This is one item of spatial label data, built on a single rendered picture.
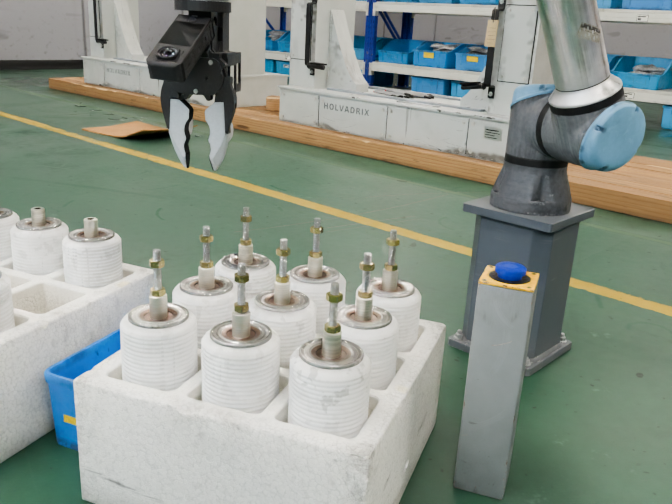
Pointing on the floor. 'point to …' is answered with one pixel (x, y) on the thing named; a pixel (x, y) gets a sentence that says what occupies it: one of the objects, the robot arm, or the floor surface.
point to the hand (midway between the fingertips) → (198, 160)
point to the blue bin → (74, 366)
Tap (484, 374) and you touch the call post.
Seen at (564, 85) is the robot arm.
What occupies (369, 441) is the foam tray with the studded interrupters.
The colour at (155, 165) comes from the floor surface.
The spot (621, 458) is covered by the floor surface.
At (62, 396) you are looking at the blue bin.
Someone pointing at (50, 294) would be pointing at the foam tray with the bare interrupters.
